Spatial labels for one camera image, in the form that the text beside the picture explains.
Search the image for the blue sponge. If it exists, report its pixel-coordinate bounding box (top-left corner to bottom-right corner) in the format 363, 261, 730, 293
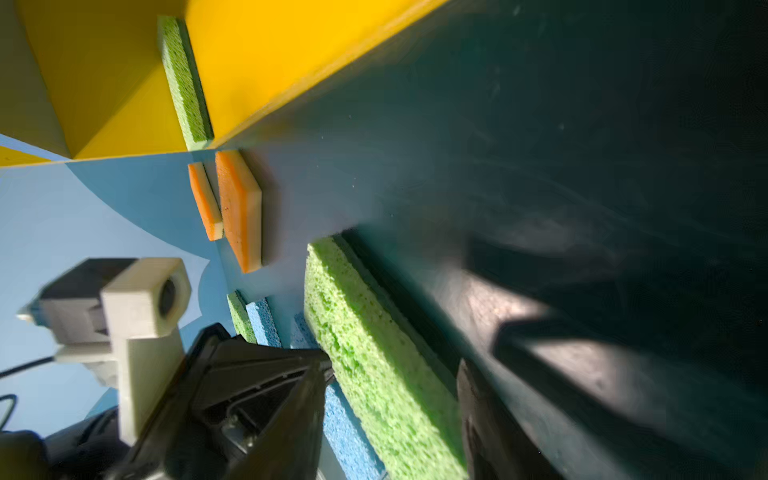
290, 311, 388, 480
246, 298, 282, 348

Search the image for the blue sponge centre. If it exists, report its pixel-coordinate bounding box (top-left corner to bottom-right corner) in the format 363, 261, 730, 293
290, 311, 388, 480

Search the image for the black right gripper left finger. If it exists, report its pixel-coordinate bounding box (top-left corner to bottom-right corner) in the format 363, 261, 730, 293
226, 365, 325, 479

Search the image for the orange sponge left of centre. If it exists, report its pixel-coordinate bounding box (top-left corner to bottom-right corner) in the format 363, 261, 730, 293
215, 150, 262, 273

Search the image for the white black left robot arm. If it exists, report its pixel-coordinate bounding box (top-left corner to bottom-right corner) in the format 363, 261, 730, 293
1, 324, 333, 479

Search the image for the orange sponge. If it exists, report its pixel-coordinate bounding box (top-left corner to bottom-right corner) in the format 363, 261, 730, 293
187, 162, 224, 241
215, 150, 262, 273

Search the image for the green sponge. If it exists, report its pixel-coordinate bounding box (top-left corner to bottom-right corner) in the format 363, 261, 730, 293
157, 15, 214, 151
304, 237, 469, 479
227, 290, 257, 344

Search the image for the orange sponge far left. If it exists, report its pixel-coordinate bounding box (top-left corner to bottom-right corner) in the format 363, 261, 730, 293
187, 162, 224, 241

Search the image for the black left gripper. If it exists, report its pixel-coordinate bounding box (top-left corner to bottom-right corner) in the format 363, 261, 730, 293
105, 324, 334, 479

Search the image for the blue sponge left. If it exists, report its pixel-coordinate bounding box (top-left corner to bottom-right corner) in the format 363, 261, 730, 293
246, 298, 282, 348

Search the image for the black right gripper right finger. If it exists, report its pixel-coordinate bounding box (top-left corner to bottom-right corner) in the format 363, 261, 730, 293
456, 360, 561, 479

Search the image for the yellow wooden shelf unit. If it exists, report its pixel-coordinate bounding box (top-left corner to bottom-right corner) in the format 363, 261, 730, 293
1, 1, 437, 167

